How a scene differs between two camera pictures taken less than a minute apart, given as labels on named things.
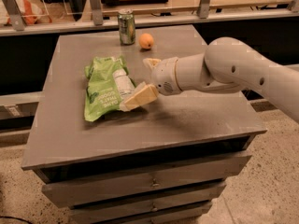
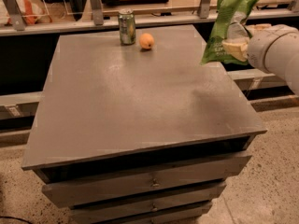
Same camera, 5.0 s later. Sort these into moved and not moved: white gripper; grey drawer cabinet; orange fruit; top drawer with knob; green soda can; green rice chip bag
Moved: white gripper; green rice chip bag
Not moved: grey drawer cabinet; top drawer with knob; green soda can; orange fruit
